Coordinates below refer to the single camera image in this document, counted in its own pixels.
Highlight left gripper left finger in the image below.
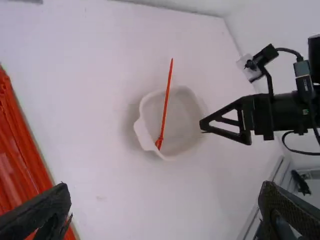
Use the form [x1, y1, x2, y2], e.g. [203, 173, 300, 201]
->
[0, 182, 74, 240]

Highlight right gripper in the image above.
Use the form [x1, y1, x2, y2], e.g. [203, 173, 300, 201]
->
[199, 90, 315, 147]

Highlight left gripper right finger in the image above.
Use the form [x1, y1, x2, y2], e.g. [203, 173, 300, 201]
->
[256, 180, 320, 240]

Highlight silver rails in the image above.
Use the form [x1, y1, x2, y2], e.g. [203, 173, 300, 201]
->
[236, 154, 320, 240]

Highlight white dish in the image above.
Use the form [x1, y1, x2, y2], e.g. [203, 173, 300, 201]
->
[133, 84, 208, 162]

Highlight black cable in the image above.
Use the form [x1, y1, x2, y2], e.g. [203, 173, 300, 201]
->
[281, 129, 320, 156]
[274, 47, 305, 62]

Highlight orange cable tie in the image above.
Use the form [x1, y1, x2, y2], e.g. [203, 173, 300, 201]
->
[154, 57, 174, 152]

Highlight row of orange cable ties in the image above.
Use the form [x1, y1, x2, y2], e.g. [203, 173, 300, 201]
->
[0, 65, 77, 240]

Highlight black box on bracket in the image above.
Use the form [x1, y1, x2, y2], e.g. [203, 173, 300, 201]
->
[243, 43, 280, 97]

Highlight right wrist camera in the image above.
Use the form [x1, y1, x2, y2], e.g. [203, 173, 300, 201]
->
[292, 59, 315, 94]

